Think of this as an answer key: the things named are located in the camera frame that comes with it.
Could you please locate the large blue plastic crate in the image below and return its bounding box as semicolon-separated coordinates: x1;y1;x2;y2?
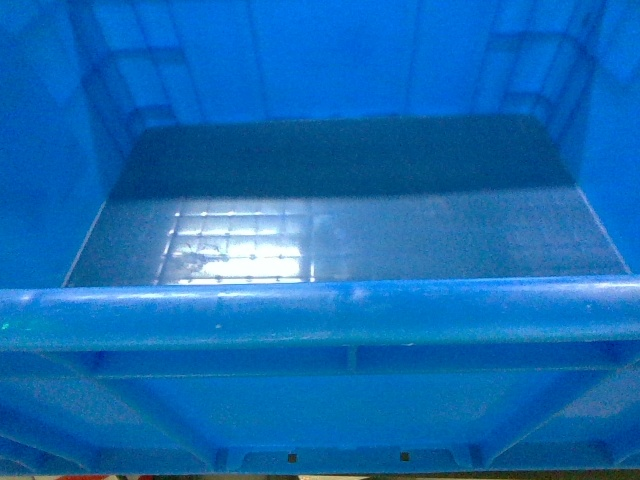
1;1;639;476

